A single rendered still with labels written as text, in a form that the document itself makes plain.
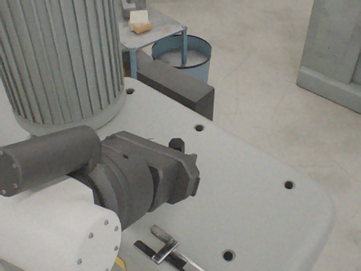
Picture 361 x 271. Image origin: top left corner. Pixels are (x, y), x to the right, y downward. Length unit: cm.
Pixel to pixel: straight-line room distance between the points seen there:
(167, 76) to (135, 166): 67
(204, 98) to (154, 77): 14
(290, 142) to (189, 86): 245
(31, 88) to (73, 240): 36
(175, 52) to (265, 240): 292
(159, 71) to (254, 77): 300
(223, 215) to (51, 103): 29
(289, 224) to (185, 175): 17
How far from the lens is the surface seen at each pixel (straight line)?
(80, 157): 32
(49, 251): 28
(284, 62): 431
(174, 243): 51
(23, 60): 57
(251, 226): 53
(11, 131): 90
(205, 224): 53
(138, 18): 308
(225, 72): 403
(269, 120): 354
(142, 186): 38
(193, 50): 340
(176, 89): 99
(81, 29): 55
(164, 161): 43
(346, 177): 328
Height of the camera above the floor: 233
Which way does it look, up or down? 45 degrees down
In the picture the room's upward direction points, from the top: straight up
